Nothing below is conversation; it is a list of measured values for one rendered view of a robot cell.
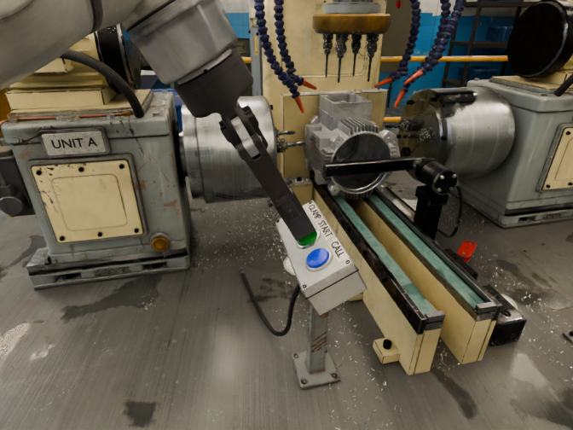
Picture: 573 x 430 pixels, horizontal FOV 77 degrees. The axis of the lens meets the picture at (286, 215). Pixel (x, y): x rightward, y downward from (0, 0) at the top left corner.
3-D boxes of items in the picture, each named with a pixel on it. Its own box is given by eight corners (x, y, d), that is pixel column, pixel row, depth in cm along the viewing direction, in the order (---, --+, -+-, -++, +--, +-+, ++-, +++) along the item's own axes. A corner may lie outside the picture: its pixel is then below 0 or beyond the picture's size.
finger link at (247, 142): (235, 95, 38) (240, 105, 33) (260, 137, 40) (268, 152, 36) (215, 107, 38) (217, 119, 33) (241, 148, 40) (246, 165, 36)
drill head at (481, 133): (367, 165, 114) (377, 83, 102) (481, 156, 122) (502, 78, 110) (408, 200, 93) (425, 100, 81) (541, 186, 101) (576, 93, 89)
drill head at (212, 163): (147, 184, 102) (128, 92, 90) (274, 174, 109) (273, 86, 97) (134, 229, 80) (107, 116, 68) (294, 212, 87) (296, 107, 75)
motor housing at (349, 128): (301, 173, 108) (303, 108, 99) (361, 168, 111) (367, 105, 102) (321, 203, 91) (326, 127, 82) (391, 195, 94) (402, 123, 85)
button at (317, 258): (308, 264, 47) (302, 254, 46) (328, 252, 47) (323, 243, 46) (315, 278, 44) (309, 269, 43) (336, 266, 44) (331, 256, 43)
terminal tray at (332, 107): (316, 121, 101) (318, 94, 98) (353, 119, 103) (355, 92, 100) (331, 133, 91) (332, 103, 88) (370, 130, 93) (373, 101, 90)
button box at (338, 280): (287, 243, 59) (272, 219, 57) (326, 222, 59) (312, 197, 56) (318, 317, 45) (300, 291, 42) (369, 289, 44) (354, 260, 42)
